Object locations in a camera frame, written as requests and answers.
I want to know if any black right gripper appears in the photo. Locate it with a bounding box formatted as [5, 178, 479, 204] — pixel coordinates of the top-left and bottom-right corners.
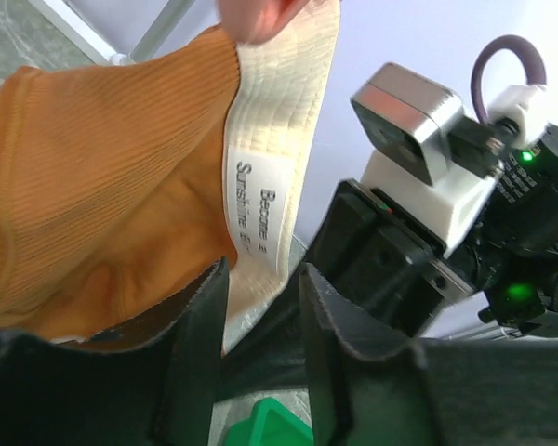
[309, 179, 474, 336]

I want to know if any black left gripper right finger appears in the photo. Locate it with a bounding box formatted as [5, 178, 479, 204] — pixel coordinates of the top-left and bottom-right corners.
[299, 265, 558, 445]

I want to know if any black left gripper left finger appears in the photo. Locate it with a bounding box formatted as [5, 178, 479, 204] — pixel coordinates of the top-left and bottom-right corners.
[0, 260, 229, 445]

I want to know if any orange underwear with cream waistband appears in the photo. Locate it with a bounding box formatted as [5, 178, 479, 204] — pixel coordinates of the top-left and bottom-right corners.
[0, 1, 340, 341]

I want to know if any pink clothes peg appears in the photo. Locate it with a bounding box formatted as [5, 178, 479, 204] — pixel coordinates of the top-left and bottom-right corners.
[217, 0, 309, 45]

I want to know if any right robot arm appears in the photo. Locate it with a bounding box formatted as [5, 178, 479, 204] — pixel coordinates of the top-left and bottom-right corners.
[307, 126, 558, 338]

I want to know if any green plastic tray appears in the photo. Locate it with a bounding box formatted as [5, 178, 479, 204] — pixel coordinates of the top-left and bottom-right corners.
[223, 397, 314, 446]

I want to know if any metal clothes rack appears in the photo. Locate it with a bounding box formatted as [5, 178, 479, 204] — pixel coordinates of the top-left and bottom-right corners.
[31, 0, 193, 65]

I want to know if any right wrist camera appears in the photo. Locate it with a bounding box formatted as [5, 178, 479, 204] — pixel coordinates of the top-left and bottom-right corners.
[351, 63, 549, 256]

